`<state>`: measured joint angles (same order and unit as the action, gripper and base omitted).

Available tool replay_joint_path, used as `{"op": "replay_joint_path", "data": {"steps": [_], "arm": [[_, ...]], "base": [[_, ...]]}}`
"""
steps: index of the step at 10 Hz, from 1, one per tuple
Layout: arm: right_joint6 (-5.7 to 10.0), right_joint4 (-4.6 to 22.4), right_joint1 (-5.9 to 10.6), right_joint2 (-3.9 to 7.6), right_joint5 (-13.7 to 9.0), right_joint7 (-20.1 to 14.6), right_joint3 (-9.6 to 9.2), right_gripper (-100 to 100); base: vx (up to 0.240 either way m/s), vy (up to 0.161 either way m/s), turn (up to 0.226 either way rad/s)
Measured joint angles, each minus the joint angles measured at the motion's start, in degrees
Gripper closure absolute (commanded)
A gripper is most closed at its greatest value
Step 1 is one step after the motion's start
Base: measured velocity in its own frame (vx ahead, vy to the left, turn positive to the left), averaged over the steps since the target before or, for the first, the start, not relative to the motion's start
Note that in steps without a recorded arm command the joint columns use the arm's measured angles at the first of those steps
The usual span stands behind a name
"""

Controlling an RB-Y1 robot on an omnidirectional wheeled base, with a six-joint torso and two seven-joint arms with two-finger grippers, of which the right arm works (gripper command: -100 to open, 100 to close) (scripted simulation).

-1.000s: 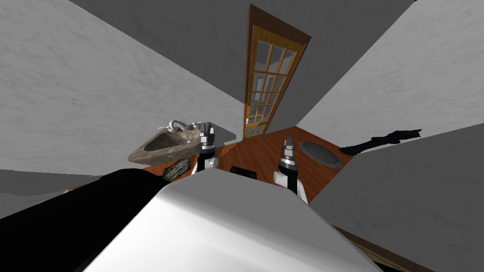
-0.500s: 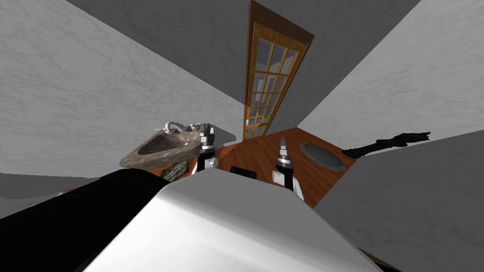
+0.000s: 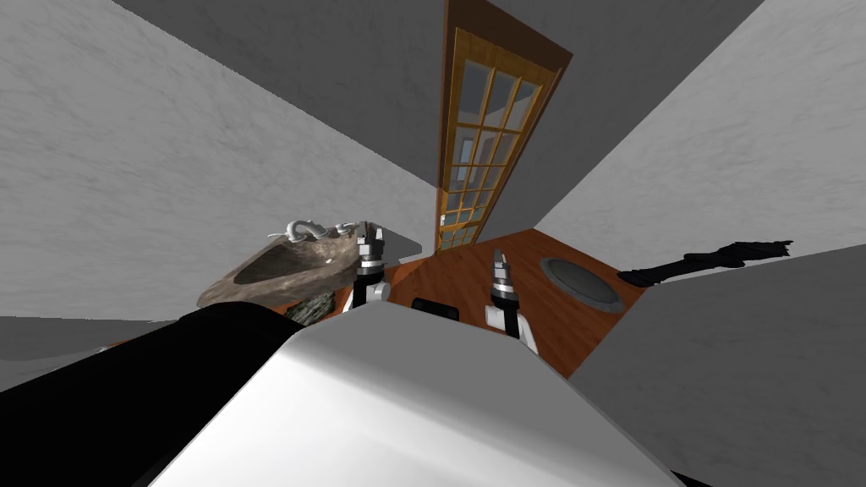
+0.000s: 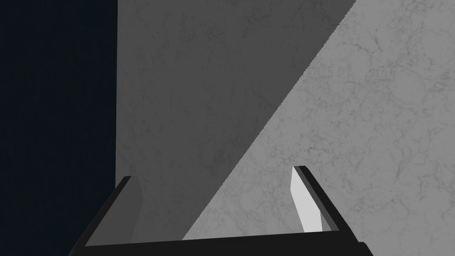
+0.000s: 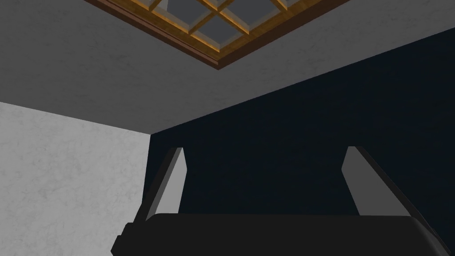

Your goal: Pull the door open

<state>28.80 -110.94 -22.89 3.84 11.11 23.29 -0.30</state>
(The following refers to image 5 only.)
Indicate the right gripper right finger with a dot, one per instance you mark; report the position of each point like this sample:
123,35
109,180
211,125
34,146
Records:
376,192

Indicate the wooden framed window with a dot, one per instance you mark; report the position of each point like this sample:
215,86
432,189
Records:
220,25

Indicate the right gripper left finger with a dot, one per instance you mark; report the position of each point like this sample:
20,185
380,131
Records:
167,188

